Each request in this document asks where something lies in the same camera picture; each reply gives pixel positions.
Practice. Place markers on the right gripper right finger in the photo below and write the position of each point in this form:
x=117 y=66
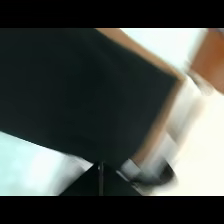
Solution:
x=115 y=185

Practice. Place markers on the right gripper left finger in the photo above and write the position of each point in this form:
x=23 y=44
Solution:
x=87 y=183

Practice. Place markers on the black T-shirt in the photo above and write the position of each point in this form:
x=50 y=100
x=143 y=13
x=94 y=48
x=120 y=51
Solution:
x=76 y=90

